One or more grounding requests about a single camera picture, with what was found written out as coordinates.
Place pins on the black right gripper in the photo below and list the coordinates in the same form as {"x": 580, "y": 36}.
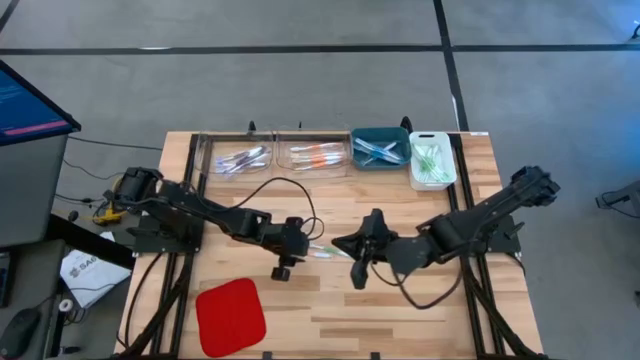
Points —
{"x": 380, "y": 245}

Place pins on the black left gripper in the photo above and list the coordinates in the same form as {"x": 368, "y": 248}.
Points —
{"x": 287, "y": 242}

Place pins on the blue white toothbrush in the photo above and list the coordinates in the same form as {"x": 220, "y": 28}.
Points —
{"x": 380, "y": 157}
{"x": 392, "y": 157}
{"x": 367, "y": 147}
{"x": 375, "y": 150}

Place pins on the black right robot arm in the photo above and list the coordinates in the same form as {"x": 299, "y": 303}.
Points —
{"x": 475, "y": 220}

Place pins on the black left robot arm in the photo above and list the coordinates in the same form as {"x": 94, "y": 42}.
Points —
{"x": 200, "y": 210}

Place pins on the clear plastic bin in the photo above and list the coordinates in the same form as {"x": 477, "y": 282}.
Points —
{"x": 285, "y": 175}
{"x": 210, "y": 175}

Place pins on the red cloth mat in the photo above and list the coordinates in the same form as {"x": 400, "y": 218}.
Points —
{"x": 230, "y": 317}

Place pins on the white plastic bin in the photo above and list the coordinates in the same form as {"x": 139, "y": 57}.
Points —
{"x": 432, "y": 186}

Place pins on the teal plastic bin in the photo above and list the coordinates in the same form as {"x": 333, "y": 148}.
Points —
{"x": 380, "y": 132}

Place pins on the yellow tool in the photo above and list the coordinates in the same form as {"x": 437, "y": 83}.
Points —
{"x": 107, "y": 217}

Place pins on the white printed booklet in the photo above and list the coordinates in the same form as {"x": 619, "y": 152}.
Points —
{"x": 92, "y": 272}

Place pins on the black board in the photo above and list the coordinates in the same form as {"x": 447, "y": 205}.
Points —
{"x": 90, "y": 240}

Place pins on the white tape roll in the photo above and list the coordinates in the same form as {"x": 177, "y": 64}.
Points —
{"x": 65, "y": 305}

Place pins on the black computer mouse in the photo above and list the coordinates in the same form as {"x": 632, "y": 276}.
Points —
{"x": 17, "y": 332}

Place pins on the blue screen monitor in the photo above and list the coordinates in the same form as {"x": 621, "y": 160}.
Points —
{"x": 25, "y": 110}

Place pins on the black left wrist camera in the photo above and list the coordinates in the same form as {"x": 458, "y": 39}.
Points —
{"x": 295, "y": 225}

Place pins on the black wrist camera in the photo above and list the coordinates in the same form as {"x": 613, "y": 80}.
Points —
{"x": 295, "y": 225}
{"x": 361, "y": 275}

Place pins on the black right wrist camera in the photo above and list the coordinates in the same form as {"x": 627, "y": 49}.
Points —
{"x": 361, "y": 275}

